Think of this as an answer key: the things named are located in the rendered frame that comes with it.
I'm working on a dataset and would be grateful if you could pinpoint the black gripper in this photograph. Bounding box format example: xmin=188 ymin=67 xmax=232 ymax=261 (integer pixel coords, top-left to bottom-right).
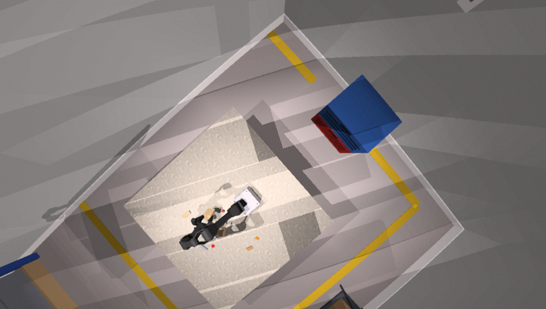
xmin=191 ymin=215 xmax=214 ymax=231

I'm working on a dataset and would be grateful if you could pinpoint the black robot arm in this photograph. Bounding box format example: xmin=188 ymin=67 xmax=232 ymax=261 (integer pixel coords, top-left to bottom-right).
xmin=179 ymin=198 xmax=246 ymax=250

